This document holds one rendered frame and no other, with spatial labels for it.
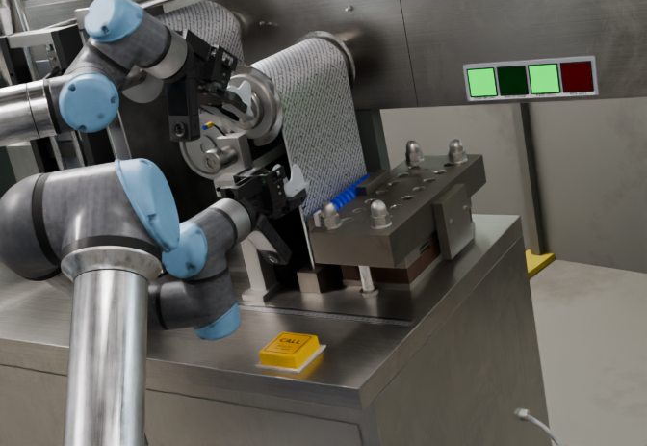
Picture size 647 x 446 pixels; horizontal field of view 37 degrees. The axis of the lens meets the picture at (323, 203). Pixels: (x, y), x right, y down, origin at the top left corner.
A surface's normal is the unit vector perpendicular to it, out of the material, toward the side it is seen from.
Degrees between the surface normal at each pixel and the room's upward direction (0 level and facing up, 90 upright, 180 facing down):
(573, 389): 0
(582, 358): 0
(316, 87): 90
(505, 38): 90
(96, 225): 44
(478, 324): 90
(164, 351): 0
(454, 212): 90
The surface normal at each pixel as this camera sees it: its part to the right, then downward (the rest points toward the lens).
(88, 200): -0.28, -0.40
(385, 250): -0.51, 0.37
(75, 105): 0.24, 0.27
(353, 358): -0.19, -0.93
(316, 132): 0.83, 0.01
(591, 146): -0.69, 0.36
